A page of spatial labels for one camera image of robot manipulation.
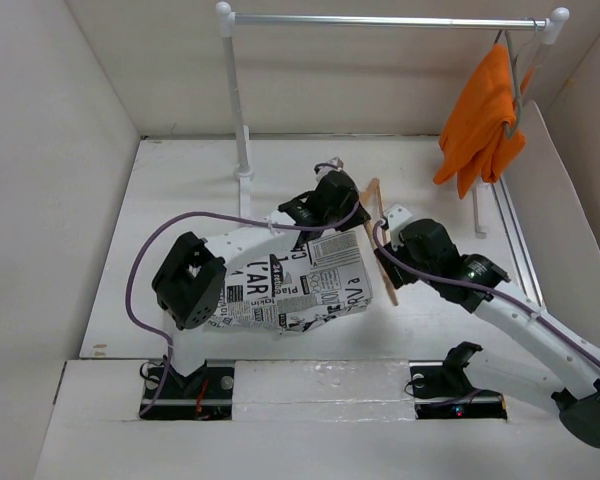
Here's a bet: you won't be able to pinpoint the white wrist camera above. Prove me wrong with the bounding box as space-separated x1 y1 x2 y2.
313 157 344 182
383 204 414 245

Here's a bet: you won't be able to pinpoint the aluminium side rail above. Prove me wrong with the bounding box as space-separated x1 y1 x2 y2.
492 179 545 306

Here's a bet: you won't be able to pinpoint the newspaper print trousers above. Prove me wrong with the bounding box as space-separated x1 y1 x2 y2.
204 231 373 335

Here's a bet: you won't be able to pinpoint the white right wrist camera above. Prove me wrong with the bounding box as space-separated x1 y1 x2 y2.
383 204 414 245

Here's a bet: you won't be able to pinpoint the white metal clothes rack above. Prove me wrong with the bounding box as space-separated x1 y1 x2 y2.
214 0 572 239

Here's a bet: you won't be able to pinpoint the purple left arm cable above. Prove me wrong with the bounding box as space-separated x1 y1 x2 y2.
124 162 359 416

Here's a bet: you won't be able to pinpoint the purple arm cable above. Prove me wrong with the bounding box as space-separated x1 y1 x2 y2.
372 219 600 386
124 162 359 416

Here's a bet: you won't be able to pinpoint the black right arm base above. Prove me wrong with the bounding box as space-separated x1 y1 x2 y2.
403 363 508 421

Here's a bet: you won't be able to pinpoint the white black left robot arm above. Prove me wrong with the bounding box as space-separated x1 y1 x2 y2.
152 164 373 397

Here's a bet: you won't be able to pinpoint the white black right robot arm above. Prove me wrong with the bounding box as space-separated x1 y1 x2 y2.
372 215 600 449

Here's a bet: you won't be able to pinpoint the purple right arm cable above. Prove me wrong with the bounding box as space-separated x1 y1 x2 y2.
372 219 600 386

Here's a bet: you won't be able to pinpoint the orange cloth on hanger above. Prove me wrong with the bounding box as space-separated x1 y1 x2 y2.
433 44 526 198

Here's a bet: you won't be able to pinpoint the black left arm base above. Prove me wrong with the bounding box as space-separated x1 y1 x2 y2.
139 360 236 421

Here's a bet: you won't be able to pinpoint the wooden clothes hanger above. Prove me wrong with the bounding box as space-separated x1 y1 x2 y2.
358 177 400 307

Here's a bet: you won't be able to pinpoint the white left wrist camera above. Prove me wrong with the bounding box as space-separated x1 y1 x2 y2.
313 157 344 182

